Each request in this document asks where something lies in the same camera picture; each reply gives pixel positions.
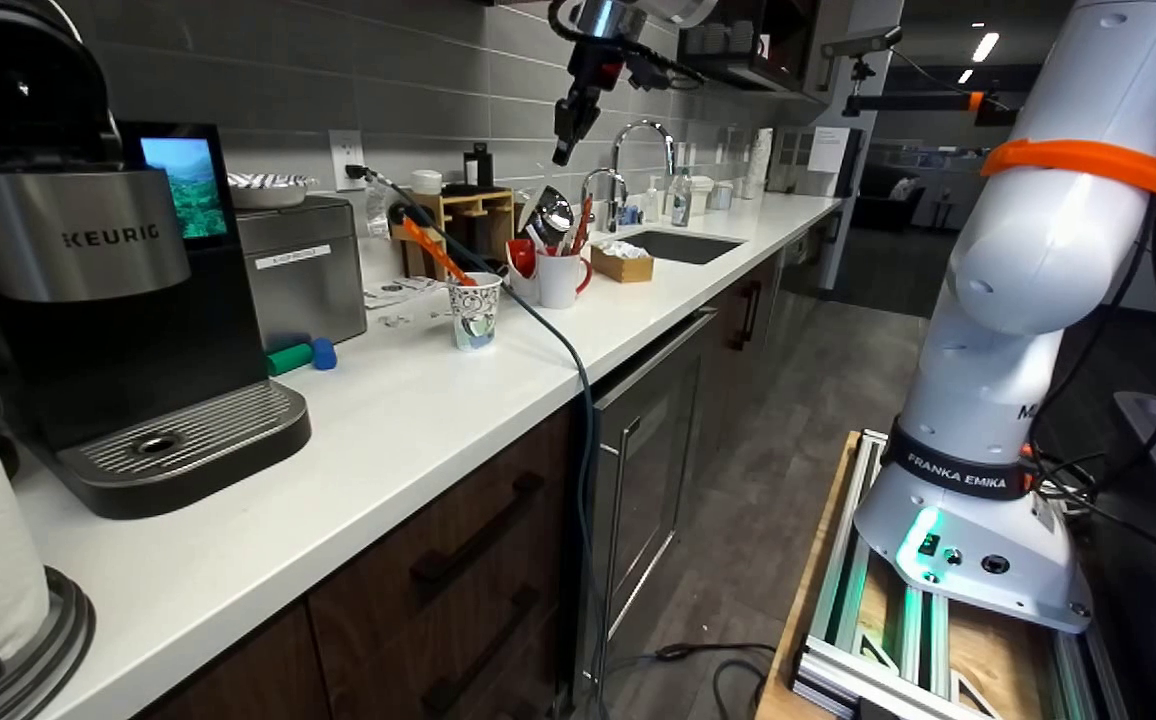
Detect white wall outlet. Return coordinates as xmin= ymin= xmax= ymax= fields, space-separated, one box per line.
xmin=327 ymin=128 xmax=368 ymax=190

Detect orange stirrer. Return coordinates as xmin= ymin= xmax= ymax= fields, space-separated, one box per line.
xmin=391 ymin=210 xmax=482 ymax=292

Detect dark wood base cabinet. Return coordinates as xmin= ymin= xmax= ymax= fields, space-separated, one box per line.
xmin=131 ymin=413 xmax=594 ymax=720

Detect clear plastic cup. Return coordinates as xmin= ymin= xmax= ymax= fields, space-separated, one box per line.
xmin=448 ymin=269 xmax=507 ymax=352

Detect orange strap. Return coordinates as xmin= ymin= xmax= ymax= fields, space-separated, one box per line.
xmin=977 ymin=134 xmax=1156 ymax=205

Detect small green cylinder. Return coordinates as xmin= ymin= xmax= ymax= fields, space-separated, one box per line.
xmin=264 ymin=340 xmax=319 ymax=380

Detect black cylindrical container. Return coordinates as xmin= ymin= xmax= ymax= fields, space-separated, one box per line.
xmin=462 ymin=140 xmax=497 ymax=194

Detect loose white paper packets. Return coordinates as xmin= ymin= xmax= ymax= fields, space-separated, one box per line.
xmin=365 ymin=270 xmax=457 ymax=330

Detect silver metal canister box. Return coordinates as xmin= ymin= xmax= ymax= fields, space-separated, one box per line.
xmin=234 ymin=194 xmax=374 ymax=352

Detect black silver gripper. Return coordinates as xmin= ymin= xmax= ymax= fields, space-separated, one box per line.
xmin=549 ymin=0 xmax=632 ymax=170

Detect black floor cable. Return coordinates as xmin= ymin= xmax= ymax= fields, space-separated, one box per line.
xmin=652 ymin=636 xmax=786 ymax=720

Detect wooden counter organizer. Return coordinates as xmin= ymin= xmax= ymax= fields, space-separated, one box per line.
xmin=402 ymin=185 xmax=527 ymax=278

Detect upper wall cabinet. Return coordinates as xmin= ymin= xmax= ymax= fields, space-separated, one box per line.
xmin=674 ymin=0 xmax=873 ymax=96

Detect stainless dishwasher front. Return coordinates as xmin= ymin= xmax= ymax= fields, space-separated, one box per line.
xmin=587 ymin=313 xmax=721 ymax=654

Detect metal paper towel holder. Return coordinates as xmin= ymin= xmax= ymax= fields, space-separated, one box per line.
xmin=0 ymin=555 xmax=99 ymax=720

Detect chrome sink faucet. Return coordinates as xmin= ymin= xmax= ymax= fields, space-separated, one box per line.
xmin=606 ymin=115 xmax=684 ymax=236

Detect small patterned bowl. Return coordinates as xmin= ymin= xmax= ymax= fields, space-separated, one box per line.
xmin=224 ymin=170 xmax=319 ymax=216

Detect black power cable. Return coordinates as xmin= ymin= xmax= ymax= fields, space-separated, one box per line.
xmin=339 ymin=160 xmax=607 ymax=705

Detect black Keurig coffee machine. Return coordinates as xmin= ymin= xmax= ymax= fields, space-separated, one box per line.
xmin=0 ymin=0 xmax=317 ymax=523

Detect red stirrer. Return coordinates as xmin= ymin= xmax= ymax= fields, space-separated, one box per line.
xmin=568 ymin=190 xmax=595 ymax=258

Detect aluminium robot stand frame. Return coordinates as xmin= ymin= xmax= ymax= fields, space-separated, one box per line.
xmin=753 ymin=425 xmax=1139 ymax=720

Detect white mug red handle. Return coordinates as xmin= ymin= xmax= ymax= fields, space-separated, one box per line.
xmin=507 ymin=242 xmax=600 ymax=313

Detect dark kitchen sink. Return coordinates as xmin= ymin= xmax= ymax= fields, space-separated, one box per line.
xmin=622 ymin=226 xmax=747 ymax=269

